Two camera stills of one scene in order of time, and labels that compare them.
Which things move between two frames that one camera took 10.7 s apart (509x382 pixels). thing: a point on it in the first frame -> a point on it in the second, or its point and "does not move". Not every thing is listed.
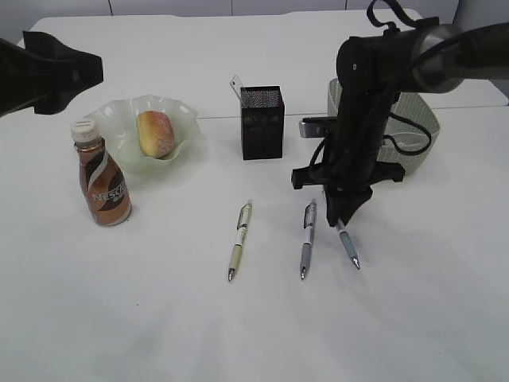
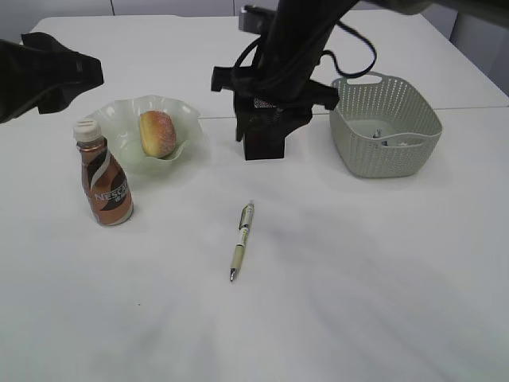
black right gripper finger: x=335 y=206 -> x=246 y=114
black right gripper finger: x=351 y=207 -> x=290 y=120
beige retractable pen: x=244 y=218 does not move
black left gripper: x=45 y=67 does not move
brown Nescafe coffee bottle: x=105 y=180 does not move
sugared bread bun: x=156 y=134 does not move
